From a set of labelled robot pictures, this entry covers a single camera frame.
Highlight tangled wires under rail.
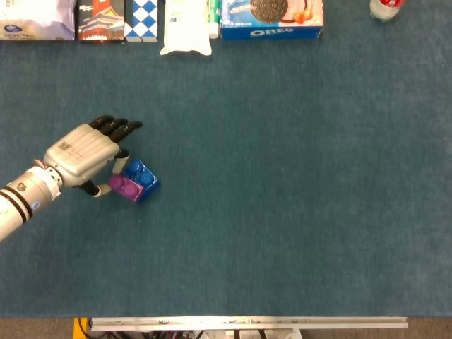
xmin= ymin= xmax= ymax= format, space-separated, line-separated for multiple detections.
xmin=105 ymin=330 xmax=206 ymax=339

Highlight teal felt table cloth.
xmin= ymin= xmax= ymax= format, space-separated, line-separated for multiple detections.
xmin=0 ymin=0 xmax=452 ymax=319

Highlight white plastic pouch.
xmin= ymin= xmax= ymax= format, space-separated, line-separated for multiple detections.
xmin=159 ymin=0 xmax=213 ymax=57

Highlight blue white checkered box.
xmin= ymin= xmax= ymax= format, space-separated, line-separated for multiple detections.
xmin=124 ymin=0 xmax=159 ymax=43

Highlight blue Oreo cookie box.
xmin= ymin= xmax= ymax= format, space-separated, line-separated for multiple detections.
xmin=219 ymin=0 xmax=324 ymax=40

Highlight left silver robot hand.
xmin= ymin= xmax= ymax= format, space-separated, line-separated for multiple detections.
xmin=42 ymin=114 xmax=144 ymax=198

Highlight blue building block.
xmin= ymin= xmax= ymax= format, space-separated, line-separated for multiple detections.
xmin=121 ymin=157 xmax=162 ymax=204

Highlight purple building block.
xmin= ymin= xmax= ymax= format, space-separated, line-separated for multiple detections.
xmin=107 ymin=173 xmax=145 ymax=204

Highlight black red pagoda box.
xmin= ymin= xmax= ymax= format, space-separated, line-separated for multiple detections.
xmin=76 ymin=0 xmax=125 ymax=44

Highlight aluminium profile rail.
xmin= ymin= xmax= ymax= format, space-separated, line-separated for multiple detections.
xmin=88 ymin=316 xmax=409 ymax=332

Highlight green white tube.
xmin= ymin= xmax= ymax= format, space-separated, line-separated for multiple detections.
xmin=208 ymin=0 xmax=222 ymax=39

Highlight white lilac tissue pack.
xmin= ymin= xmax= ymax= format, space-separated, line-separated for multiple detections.
xmin=0 ymin=0 xmax=77 ymax=42

